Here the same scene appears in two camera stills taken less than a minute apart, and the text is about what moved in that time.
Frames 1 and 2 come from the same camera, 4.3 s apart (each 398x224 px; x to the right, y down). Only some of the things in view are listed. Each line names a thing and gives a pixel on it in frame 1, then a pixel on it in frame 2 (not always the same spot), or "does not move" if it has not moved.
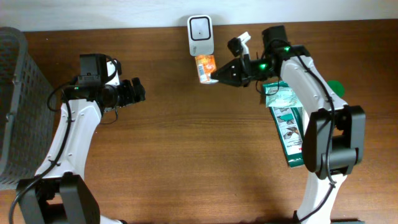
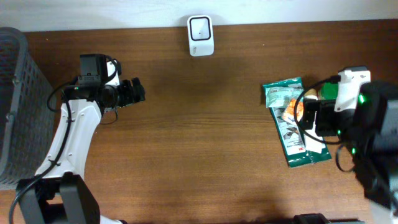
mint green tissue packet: (279, 94) does not move
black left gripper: (140, 90) does not move
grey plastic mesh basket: (28, 111) does not move
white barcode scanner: (201, 37) does not move
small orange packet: (206, 65) → (288, 112)
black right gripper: (234, 71) → (314, 106)
